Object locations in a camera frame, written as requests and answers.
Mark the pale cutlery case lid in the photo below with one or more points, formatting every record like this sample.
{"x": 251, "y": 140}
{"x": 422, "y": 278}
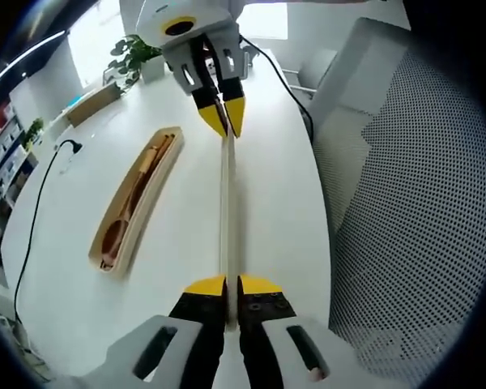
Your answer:
{"x": 228, "y": 223}

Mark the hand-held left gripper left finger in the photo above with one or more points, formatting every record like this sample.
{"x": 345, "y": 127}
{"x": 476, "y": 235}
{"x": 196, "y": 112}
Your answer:
{"x": 202, "y": 320}

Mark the storage shelving with bins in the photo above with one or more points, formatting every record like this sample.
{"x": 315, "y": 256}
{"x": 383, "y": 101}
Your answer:
{"x": 2, "y": 158}

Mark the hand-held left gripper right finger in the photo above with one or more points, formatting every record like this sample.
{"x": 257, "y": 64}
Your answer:
{"x": 263, "y": 324}

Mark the brown cardboard box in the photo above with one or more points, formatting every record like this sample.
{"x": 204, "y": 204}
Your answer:
{"x": 91, "y": 106}

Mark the grey mesh office chair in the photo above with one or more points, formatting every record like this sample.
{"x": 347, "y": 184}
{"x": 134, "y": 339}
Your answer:
{"x": 409, "y": 202}

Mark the brown wooden spoon utensil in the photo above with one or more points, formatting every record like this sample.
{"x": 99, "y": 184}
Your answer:
{"x": 117, "y": 239}

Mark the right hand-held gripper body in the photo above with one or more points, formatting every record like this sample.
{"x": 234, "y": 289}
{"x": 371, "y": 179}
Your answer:
{"x": 210, "y": 16}

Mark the beige cutlery case base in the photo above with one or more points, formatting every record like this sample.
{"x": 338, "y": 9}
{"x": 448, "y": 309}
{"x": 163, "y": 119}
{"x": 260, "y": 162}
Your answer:
{"x": 147, "y": 210}

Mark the large potted green plant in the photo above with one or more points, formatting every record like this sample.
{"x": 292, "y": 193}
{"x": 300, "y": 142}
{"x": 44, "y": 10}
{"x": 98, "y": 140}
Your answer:
{"x": 133, "y": 52}

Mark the white chair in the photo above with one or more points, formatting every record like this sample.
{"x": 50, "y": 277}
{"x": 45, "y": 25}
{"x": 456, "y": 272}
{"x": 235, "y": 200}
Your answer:
{"x": 314, "y": 73}

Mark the small potted green plant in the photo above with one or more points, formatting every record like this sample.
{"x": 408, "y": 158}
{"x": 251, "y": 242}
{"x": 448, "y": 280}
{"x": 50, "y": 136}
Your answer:
{"x": 34, "y": 127}

